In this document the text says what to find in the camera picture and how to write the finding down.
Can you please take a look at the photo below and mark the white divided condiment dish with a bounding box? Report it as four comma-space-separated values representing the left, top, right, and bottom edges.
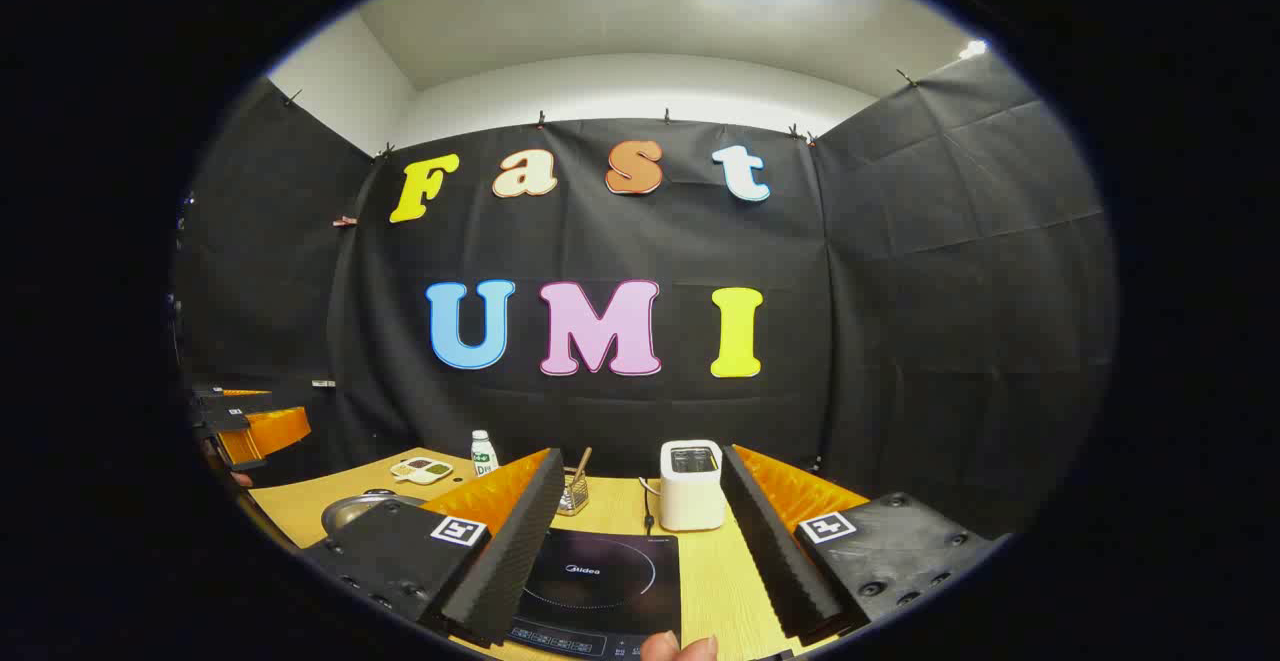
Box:
389, 456, 454, 486

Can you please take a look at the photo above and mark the black backdrop cloth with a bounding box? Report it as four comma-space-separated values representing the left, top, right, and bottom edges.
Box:
170, 51, 1116, 542

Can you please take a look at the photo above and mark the black induction cooktop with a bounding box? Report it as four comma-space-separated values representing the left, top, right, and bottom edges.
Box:
508, 527, 683, 660

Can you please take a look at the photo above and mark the stainless steel pot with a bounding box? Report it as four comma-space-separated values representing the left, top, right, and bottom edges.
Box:
320, 488, 429, 537

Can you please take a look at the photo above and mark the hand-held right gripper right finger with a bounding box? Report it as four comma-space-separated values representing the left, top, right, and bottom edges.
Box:
720, 444, 1006, 647

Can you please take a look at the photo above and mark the white toaster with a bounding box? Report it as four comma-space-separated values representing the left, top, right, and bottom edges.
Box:
659, 440, 725, 532

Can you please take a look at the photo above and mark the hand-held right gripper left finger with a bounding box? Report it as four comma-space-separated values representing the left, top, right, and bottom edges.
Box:
300, 447, 567, 650

